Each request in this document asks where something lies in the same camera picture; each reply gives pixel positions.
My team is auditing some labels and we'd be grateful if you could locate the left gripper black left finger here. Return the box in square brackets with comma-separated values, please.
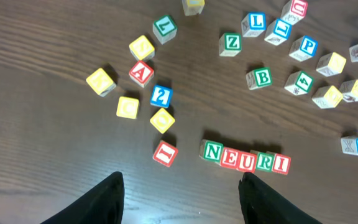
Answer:
[42, 171, 125, 224]

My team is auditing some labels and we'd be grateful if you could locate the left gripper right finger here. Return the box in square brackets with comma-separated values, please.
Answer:
[238, 172, 320, 224]

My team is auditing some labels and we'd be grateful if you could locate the green R block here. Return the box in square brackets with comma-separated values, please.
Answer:
[250, 150, 275, 172]

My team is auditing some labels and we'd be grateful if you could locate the red u block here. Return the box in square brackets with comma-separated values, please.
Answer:
[280, 0, 308, 25]
[236, 152, 257, 173]

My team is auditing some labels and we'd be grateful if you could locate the red i block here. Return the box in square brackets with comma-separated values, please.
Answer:
[267, 151, 291, 175]
[152, 140, 178, 167]

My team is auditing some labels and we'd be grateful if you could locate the red E block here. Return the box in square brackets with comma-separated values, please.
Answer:
[219, 147, 240, 170]

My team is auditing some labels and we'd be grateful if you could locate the green N block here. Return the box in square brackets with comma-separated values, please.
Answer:
[199, 139, 224, 164]

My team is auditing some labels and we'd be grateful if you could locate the yellow S block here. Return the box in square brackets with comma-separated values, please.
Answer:
[316, 52, 347, 77]

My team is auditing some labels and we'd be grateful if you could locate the blue P block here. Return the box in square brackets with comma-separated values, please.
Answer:
[288, 35, 318, 62]

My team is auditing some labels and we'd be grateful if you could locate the yellow block lower left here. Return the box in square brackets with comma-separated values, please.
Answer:
[116, 96, 139, 119]

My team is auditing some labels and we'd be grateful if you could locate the yellow O block left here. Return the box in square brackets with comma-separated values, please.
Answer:
[150, 108, 175, 134]

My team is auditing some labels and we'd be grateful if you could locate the yellow o block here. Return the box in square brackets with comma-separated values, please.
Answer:
[312, 85, 343, 109]
[150, 108, 175, 134]

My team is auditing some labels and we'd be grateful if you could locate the blue 2 block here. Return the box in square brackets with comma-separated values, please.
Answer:
[150, 85, 173, 108]

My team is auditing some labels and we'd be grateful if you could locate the yellow block far left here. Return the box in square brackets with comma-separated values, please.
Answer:
[86, 68, 116, 97]

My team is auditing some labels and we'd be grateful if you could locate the green B block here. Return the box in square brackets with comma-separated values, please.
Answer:
[246, 67, 273, 90]

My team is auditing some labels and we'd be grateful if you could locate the green 4 block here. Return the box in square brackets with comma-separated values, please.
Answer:
[284, 71, 314, 96]

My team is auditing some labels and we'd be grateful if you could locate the red A block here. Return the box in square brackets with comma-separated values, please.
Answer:
[129, 60, 154, 88]

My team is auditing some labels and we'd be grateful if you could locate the yellow G block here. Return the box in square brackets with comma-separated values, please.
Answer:
[339, 79, 358, 103]

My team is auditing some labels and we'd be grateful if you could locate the green Z block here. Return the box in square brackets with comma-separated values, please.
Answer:
[219, 33, 242, 57]

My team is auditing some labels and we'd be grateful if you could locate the blue l block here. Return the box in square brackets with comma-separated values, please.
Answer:
[264, 19, 292, 46]
[241, 12, 266, 37]

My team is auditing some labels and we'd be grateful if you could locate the green L block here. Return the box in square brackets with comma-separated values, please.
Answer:
[152, 14, 178, 45]

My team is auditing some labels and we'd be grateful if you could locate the red U block top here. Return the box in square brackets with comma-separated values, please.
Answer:
[280, 0, 308, 25]

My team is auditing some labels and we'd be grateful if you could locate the plain yellow block top left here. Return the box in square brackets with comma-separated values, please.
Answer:
[182, 0, 205, 16]

